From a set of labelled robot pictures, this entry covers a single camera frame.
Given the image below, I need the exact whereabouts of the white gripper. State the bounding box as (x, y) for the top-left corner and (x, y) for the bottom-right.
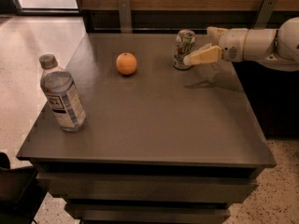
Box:
(183, 26), (249, 66)

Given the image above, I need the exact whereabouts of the green white 7up can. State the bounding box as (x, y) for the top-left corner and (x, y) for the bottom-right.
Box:
(173, 29), (195, 70)

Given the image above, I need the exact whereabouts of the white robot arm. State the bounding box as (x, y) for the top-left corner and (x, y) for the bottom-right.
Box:
(183, 18), (299, 72)

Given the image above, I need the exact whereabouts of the orange fruit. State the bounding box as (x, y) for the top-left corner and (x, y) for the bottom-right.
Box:
(116, 52), (137, 76)

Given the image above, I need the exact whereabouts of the dark grey drawer cabinet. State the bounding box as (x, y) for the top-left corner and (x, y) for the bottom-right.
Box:
(18, 34), (275, 224)

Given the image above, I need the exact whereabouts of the clear plastic water bottle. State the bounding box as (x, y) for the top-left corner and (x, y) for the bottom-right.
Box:
(39, 54), (86, 133)

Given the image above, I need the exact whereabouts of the black chair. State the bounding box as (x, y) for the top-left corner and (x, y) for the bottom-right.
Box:
(0, 152), (47, 224)

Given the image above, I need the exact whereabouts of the right metal wall bracket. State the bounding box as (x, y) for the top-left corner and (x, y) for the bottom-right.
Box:
(252, 0), (278, 29)

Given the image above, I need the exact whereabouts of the metal wall bracket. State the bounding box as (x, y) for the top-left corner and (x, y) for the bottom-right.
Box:
(252, 0), (278, 29)
(118, 0), (133, 34)

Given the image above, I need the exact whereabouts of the left metal wall bracket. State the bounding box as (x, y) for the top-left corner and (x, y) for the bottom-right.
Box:
(118, 0), (133, 34)

